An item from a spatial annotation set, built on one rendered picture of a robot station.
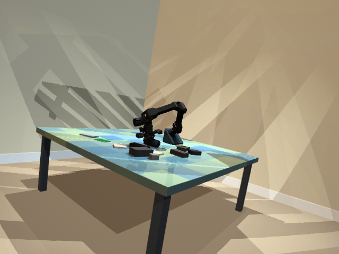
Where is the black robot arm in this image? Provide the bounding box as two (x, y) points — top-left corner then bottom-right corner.
(133, 101), (187, 137)

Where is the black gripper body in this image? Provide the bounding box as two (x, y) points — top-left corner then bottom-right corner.
(136, 124), (163, 139)

